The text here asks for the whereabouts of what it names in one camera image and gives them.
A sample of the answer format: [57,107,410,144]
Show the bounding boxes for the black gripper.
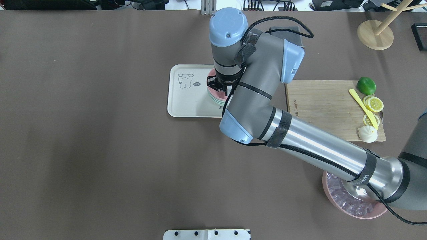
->
[213,72,241,95]

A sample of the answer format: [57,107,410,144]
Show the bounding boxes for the small pink bowl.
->
[207,68,216,89]

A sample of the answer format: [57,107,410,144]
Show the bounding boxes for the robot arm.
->
[209,7,427,211]

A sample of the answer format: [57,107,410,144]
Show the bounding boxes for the top green bowl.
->
[207,88,228,105]

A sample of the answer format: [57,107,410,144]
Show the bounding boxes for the green bowl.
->
[207,88,228,105]
[209,95,227,106]

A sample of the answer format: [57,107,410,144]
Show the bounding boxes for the lower green bowl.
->
[209,95,227,106]

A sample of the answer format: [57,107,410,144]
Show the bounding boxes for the large pink bowl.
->
[322,171,387,220]

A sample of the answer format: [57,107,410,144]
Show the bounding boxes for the cream rabbit serving tray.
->
[167,64,223,118]

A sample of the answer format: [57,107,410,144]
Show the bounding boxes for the bamboo cutting board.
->
[285,80,365,142]

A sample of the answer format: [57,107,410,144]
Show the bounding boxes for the green lime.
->
[356,77,377,95]

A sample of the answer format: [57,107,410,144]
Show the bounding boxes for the yellow plastic knife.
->
[348,88,379,130]

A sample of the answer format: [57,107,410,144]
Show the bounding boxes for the lower lemon slice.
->
[362,114,381,127]

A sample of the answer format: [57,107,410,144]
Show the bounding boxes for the lemon slice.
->
[362,95,384,112]
[362,114,381,127]

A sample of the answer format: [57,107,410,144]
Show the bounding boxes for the upper lemon slice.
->
[362,95,384,112]

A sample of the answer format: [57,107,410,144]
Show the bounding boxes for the white steamed bun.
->
[357,125,378,143]

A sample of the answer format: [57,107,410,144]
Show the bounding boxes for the wooden cup tree stand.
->
[357,0,427,50]

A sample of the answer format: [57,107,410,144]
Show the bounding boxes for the metal ice scoop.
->
[342,181,380,203]

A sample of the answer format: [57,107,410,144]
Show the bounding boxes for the clear ice cubes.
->
[322,172,376,218]

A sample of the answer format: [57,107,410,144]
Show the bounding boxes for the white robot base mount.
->
[163,229,252,240]

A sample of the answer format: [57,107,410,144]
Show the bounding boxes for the black glass rack frame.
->
[411,23,427,51]

